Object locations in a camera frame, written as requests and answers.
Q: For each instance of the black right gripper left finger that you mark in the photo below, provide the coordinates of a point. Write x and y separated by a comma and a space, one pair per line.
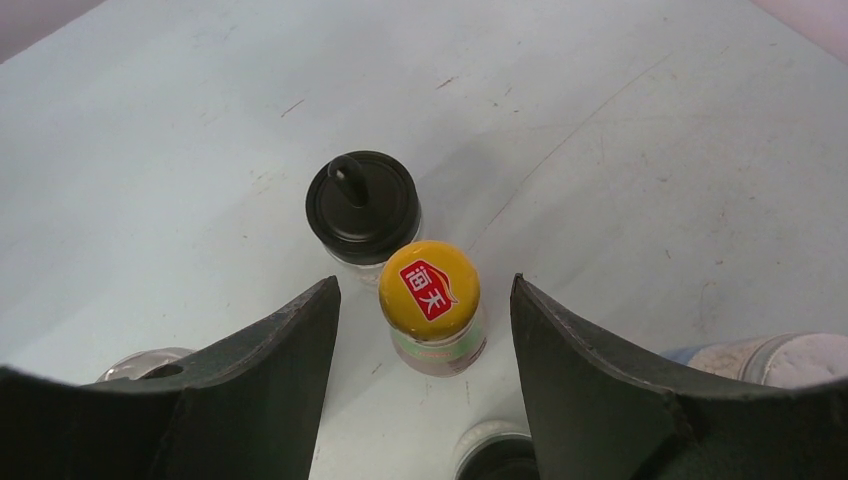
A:
246, 407

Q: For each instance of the black-spout-lid jar white beads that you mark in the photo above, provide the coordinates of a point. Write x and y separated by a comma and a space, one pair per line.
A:
363, 206

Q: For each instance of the large black-lid jar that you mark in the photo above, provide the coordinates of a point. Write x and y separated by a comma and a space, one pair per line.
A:
495, 449

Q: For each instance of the yellow-cap sauce bottle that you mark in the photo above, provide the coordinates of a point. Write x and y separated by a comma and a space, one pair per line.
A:
430, 295

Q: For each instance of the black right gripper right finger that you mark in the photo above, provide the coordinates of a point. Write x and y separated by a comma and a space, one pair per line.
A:
601, 407

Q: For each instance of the blue-label silver-lid jar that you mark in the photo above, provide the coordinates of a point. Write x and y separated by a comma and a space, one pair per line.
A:
141, 363
787, 361

